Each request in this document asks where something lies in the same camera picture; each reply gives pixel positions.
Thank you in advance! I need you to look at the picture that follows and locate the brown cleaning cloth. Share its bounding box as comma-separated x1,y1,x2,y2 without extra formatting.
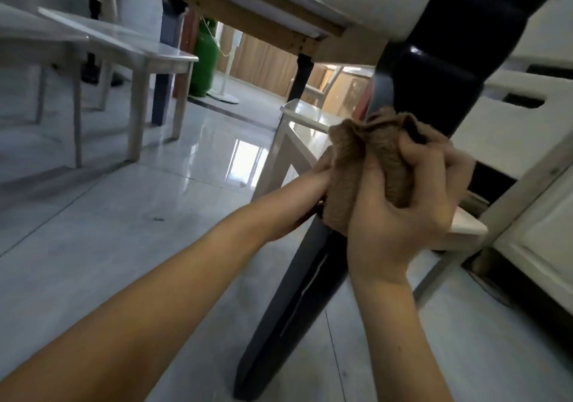
315,107,448,237

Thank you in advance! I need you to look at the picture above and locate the white standing fan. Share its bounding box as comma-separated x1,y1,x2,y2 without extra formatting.
192,25,243,105

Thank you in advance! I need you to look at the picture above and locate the person's left forearm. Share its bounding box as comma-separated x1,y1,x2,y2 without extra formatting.
0,187,287,402

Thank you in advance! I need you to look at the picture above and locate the green gas cylinder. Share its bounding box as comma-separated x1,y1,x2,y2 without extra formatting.
188,16,221,98

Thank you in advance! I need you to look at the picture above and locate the wooden cabinet row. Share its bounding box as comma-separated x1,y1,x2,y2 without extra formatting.
214,23,374,102

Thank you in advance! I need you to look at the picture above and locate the person's right hand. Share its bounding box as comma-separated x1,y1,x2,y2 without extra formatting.
347,135,477,281

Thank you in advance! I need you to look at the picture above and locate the person's right forearm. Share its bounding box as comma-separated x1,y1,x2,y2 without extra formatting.
349,274,454,402

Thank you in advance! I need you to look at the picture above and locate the person's left hand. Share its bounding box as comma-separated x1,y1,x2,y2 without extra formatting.
273,145,335,237

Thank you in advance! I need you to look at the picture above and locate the white chair with slotted back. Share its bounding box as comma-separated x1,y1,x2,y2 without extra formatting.
412,52,573,317

